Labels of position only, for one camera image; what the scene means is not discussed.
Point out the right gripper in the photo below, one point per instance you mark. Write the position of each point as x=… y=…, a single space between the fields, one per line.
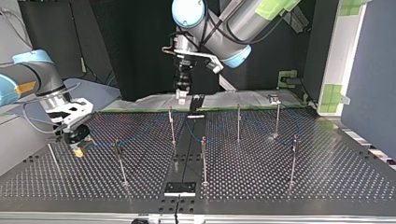
x=77 y=134

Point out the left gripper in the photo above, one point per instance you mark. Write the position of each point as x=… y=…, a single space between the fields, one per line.
x=184 y=74

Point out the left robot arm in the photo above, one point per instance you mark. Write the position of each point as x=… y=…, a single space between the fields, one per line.
x=224 y=25

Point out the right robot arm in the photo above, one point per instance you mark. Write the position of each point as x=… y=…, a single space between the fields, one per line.
x=34 y=77

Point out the connector holder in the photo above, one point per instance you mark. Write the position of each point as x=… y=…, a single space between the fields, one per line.
x=196 y=104

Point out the grey board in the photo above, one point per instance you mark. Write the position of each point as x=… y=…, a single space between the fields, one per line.
x=90 y=91

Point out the black panel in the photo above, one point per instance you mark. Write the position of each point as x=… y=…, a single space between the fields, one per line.
x=137 y=46

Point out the metal post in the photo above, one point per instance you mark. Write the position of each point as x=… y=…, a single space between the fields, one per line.
x=204 y=161
x=276 y=118
x=53 y=157
x=120 y=161
x=293 y=161
x=238 y=123
x=172 y=124

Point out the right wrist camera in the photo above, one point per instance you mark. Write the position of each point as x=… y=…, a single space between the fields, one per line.
x=76 y=112

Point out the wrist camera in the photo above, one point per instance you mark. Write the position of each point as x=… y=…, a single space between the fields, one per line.
x=199 y=56
x=76 y=112

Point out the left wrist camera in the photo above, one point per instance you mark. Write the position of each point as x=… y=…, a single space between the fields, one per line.
x=199 y=56

